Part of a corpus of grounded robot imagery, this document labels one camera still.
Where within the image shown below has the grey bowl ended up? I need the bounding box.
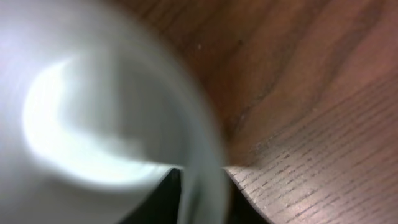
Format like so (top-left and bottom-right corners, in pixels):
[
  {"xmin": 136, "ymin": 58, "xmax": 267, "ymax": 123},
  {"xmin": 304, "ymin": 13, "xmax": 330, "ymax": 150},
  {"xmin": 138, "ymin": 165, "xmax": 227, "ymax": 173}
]
[{"xmin": 1, "ymin": 1, "xmax": 229, "ymax": 223}]

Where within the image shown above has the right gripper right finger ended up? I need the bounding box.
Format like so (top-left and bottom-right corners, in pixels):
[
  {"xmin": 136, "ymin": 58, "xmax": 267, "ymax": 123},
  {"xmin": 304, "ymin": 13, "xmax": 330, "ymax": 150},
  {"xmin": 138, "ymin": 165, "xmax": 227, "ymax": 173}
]
[{"xmin": 228, "ymin": 179, "xmax": 267, "ymax": 224}]

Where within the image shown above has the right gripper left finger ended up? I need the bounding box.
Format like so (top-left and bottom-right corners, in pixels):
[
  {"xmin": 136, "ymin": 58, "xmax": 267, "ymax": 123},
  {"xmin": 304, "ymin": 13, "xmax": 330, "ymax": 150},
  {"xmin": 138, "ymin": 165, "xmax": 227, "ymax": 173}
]
[{"xmin": 119, "ymin": 169, "xmax": 182, "ymax": 224}]

